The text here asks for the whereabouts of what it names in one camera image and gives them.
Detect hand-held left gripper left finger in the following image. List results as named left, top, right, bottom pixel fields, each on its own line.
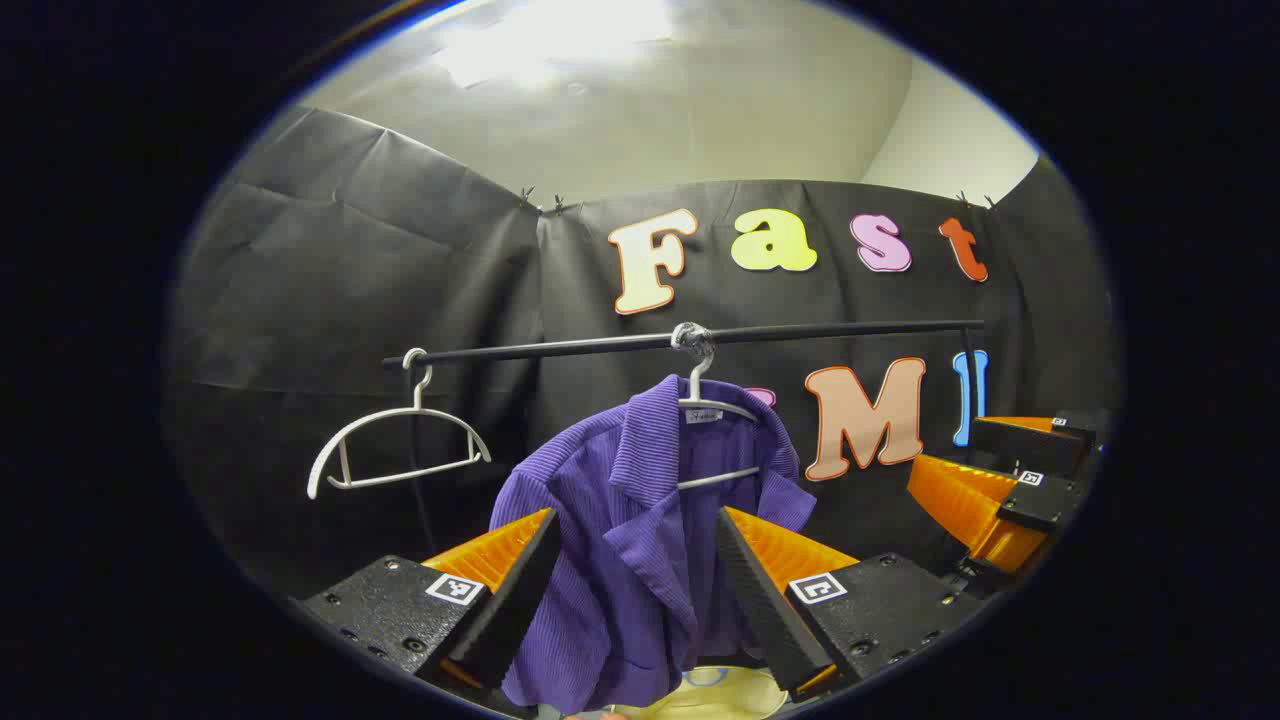
left=298, top=507, right=564, bottom=701

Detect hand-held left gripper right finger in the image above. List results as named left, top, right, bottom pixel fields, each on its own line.
left=714, top=506, right=991, bottom=703

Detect cream laundry hamper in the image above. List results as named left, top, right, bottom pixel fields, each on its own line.
left=610, top=664, right=793, bottom=720

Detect purple ribbed shirt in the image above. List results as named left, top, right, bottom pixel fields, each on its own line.
left=488, top=374, right=817, bottom=717

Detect white plastic hanger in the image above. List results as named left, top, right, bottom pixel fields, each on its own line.
left=669, top=321, right=764, bottom=492
left=306, top=347, right=494, bottom=500

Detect black clothes rack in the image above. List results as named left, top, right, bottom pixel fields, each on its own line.
left=380, top=318, right=990, bottom=561

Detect black backdrop cloth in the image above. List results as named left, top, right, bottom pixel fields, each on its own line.
left=163, top=104, right=1123, bottom=603

